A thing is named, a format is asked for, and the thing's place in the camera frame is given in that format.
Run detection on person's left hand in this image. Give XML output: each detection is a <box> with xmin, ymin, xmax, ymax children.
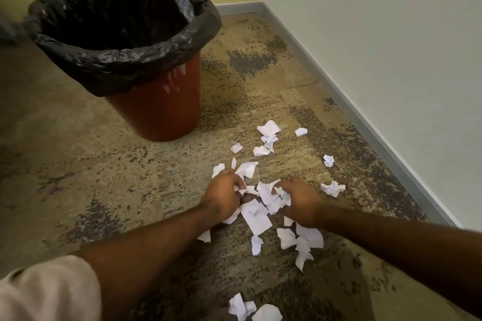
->
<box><xmin>201</xmin><ymin>169</ymin><xmax>246</xmax><ymax>222</ymax></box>

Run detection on person's right hand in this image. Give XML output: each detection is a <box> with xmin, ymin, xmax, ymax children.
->
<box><xmin>277</xmin><ymin>177</ymin><xmax>325</xmax><ymax>228</ymax></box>

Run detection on white paper piece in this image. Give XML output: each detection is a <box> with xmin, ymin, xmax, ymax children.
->
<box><xmin>257</xmin><ymin>180</ymin><xmax>292</xmax><ymax>215</ymax></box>

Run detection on person's right forearm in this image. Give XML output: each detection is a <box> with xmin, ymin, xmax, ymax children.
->
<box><xmin>316</xmin><ymin>202</ymin><xmax>482</xmax><ymax>318</ymax></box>

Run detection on person's left forearm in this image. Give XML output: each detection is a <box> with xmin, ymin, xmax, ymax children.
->
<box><xmin>73</xmin><ymin>202</ymin><xmax>211</xmax><ymax>321</ymax></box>

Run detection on scattered white paper scraps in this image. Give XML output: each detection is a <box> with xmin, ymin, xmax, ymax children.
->
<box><xmin>197</xmin><ymin>120</ymin><xmax>346</xmax><ymax>321</ymax></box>

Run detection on long grey baseboard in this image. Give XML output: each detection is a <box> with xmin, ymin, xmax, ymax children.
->
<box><xmin>262</xmin><ymin>2</ymin><xmax>463</xmax><ymax>228</ymax></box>

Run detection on red plastic trash bin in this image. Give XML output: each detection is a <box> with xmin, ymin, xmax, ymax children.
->
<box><xmin>105</xmin><ymin>51</ymin><xmax>202</xmax><ymax>142</ymax></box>

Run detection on short grey baseboard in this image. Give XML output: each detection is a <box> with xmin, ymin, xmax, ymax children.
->
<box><xmin>215</xmin><ymin>2</ymin><xmax>264</xmax><ymax>16</ymax></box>

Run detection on black plastic trash bag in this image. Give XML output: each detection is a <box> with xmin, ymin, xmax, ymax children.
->
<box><xmin>23</xmin><ymin>0</ymin><xmax>223</xmax><ymax>98</ymax></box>

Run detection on white shirt sleeve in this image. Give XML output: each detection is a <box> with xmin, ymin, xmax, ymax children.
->
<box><xmin>0</xmin><ymin>255</ymin><xmax>102</xmax><ymax>321</ymax></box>

